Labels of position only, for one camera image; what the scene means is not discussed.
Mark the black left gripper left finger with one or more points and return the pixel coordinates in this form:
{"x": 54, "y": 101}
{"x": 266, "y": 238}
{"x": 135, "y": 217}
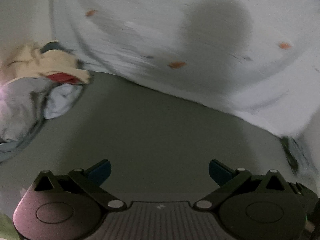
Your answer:
{"x": 82, "y": 182}

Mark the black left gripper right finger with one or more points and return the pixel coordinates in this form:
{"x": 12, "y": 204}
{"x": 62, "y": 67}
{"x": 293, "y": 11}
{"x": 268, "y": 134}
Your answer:
{"x": 269, "y": 191}

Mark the cream beige garment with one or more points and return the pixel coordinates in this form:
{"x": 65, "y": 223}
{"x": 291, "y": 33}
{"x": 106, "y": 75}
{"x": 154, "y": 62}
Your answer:
{"x": 27, "y": 61}

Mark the light blue white garment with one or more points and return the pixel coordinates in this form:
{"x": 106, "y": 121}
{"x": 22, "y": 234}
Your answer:
{"x": 61, "y": 99}

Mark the grey garment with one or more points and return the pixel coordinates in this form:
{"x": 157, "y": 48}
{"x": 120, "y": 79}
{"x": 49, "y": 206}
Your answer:
{"x": 22, "y": 103}

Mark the red garment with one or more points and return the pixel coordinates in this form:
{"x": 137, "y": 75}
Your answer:
{"x": 64, "y": 78}

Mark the white carrot print bedsheet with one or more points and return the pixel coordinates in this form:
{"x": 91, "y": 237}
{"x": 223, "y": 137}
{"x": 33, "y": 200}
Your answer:
{"x": 254, "y": 59}

